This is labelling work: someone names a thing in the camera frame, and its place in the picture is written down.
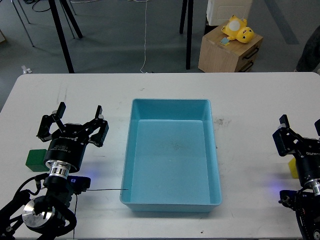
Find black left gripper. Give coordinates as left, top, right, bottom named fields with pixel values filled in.
left=36, top=102, right=109, bottom=173

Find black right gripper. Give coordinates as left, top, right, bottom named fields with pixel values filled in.
left=272, top=114, right=320, bottom=187

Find yellow block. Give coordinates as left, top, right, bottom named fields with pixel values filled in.
left=288, top=157, right=299, bottom=179

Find green block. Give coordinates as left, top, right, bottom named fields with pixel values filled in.
left=25, top=149, right=49, bottom=172

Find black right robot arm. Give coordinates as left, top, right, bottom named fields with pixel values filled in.
left=272, top=114, right=320, bottom=240

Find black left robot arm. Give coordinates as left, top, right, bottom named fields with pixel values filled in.
left=0, top=102, right=109, bottom=240

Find white appliance box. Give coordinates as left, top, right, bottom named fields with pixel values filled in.
left=206, top=0, right=253, bottom=26

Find wooden drawer cabinet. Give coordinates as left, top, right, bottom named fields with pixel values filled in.
left=198, top=21, right=263, bottom=73

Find blue plastic bin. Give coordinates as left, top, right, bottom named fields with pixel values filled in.
left=120, top=98, right=222, bottom=213

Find small blue green card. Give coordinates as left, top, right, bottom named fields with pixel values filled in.
left=219, top=37, right=230, bottom=46

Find yellow plush toy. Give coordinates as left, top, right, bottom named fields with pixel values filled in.
left=221, top=15, right=255, bottom=44

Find grey chair legs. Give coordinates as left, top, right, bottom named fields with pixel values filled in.
left=11, top=0, right=77, bottom=47

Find black table leg right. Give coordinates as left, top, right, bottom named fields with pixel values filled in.
left=179, top=0, right=194, bottom=70

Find white cable on floor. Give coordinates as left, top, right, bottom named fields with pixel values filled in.
left=128, top=0, right=154, bottom=74

